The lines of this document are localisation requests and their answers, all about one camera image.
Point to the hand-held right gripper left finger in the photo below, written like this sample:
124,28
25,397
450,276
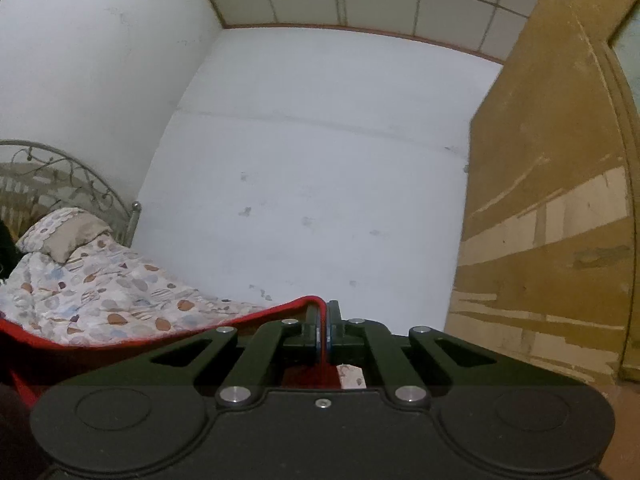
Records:
319,341

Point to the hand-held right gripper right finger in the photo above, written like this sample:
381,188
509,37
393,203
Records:
334,341

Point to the red long-sleeved dress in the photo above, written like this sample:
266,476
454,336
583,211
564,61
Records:
22,347

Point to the patterned white quilt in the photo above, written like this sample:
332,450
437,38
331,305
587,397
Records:
100,295

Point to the beige pillow with patterned border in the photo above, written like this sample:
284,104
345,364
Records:
75,232

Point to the metal bed headboard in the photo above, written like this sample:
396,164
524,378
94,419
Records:
75,170

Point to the black cloth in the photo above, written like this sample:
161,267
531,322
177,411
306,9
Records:
5,250

